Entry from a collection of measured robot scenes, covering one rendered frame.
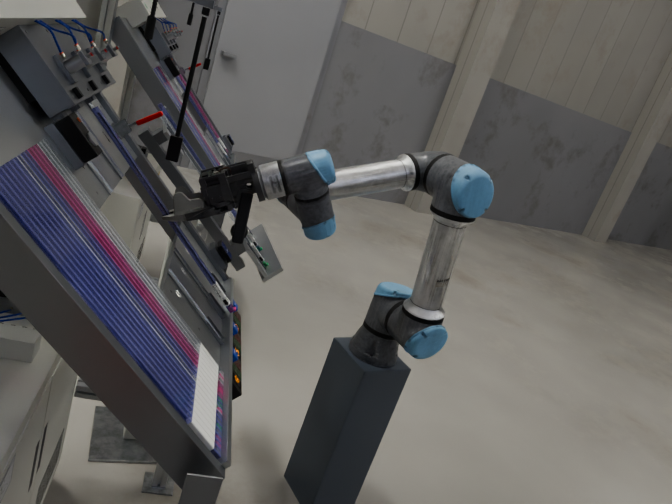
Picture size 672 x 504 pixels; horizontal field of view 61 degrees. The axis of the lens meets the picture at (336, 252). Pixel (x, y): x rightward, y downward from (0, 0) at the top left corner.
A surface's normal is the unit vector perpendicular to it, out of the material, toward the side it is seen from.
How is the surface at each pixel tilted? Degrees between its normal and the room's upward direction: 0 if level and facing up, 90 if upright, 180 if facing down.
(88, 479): 0
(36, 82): 90
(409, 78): 90
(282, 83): 90
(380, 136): 90
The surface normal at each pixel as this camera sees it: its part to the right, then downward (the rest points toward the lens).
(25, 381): 0.31, -0.90
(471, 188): 0.48, 0.31
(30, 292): 0.16, 0.38
